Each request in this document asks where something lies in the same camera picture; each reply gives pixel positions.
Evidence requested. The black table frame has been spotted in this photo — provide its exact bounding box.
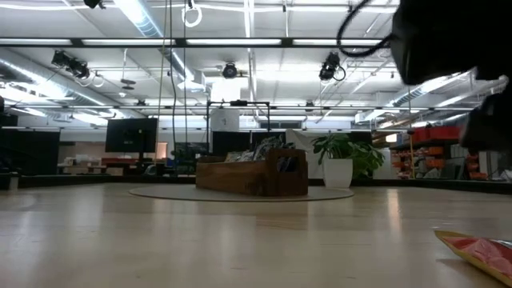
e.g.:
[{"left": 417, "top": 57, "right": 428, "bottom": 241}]
[{"left": 0, "top": 172, "right": 512, "bottom": 196}]

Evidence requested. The black partition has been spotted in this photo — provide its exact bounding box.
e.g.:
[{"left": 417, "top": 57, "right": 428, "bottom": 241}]
[{"left": 211, "top": 130, "right": 287, "bottom": 160}]

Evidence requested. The white cable loop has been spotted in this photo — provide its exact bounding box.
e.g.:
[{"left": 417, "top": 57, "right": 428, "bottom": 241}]
[{"left": 182, "top": 0, "right": 203, "bottom": 29}]

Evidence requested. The white board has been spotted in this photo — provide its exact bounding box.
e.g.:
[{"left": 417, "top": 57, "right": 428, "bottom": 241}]
[{"left": 285, "top": 128, "right": 326, "bottom": 180}]

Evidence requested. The black monitor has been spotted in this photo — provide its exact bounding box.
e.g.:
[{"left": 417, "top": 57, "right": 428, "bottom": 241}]
[{"left": 105, "top": 117, "right": 159, "bottom": 154}]

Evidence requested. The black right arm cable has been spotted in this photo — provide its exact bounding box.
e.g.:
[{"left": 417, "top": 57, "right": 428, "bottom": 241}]
[{"left": 336, "top": 0, "right": 395, "bottom": 58}]

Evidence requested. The black hanging cable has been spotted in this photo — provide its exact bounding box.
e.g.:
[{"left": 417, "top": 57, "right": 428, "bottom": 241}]
[{"left": 169, "top": 0, "right": 178, "bottom": 161}]

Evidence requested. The round grey mat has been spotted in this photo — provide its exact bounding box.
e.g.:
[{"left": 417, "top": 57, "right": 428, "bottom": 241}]
[{"left": 128, "top": 183, "right": 355, "bottom": 202}]

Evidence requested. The round black ceiling light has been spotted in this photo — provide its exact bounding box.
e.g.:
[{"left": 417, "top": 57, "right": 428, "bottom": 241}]
[{"left": 222, "top": 62, "right": 239, "bottom": 80}]

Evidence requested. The orange tea packet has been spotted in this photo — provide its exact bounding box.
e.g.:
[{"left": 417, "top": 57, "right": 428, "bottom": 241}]
[{"left": 434, "top": 229, "right": 512, "bottom": 287}]

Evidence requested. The shelf with red bins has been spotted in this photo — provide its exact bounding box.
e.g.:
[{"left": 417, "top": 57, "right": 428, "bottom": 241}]
[{"left": 390, "top": 125, "right": 490, "bottom": 182}]

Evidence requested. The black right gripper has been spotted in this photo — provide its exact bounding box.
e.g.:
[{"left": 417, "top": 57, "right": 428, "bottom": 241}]
[{"left": 459, "top": 86, "right": 512, "bottom": 152}]

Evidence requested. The black overhead light bar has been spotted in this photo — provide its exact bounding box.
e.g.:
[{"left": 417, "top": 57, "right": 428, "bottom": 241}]
[{"left": 0, "top": 37, "right": 395, "bottom": 50}]

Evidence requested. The thin hanging cable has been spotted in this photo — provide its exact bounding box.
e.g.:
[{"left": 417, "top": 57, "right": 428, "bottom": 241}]
[{"left": 182, "top": 23, "right": 190, "bottom": 161}]

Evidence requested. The silver ceiling air duct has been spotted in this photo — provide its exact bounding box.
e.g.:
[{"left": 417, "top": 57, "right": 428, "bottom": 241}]
[{"left": 114, "top": 0, "right": 209, "bottom": 95}]

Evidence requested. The green plant in white pot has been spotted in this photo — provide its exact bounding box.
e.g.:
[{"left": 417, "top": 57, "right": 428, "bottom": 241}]
[{"left": 310, "top": 133, "right": 386, "bottom": 190}]

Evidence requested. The tan hanging rope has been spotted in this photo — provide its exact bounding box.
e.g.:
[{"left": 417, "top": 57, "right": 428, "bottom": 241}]
[{"left": 155, "top": 0, "right": 168, "bottom": 165}]

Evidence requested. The wooden tea box with handle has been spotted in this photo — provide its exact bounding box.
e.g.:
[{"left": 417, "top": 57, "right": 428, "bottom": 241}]
[{"left": 195, "top": 148, "right": 309, "bottom": 198}]

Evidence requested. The black ceiling camera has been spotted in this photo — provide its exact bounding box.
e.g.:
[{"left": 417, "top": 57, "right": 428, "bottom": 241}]
[
  {"left": 50, "top": 50, "right": 91, "bottom": 80},
  {"left": 318, "top": 51, "right": 347, "bottom": 83}
]

